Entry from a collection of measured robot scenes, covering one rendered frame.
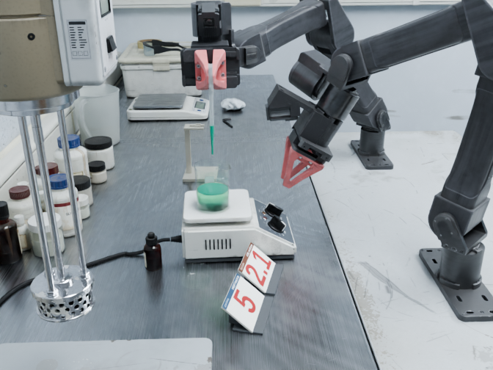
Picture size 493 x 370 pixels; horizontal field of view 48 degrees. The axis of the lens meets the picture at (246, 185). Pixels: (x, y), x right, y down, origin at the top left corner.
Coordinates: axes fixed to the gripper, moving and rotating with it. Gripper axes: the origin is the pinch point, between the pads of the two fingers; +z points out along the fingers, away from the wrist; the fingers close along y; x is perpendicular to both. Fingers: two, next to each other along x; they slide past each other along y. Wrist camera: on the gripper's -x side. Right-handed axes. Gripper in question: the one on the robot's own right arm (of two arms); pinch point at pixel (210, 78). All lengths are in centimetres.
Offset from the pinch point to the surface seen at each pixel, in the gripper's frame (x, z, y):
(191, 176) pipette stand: 31.2, -33.4, -5.6
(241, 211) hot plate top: 23.0, 2.3, 4.4
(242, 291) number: 28.8, 17.8, 3.6
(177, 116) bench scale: 31, -81, -12
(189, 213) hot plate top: 23.0, 2.4, -4.6
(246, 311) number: 29.9, 21.4, 3.9
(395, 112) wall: 52, -145, 80
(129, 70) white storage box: 22, -111, -29
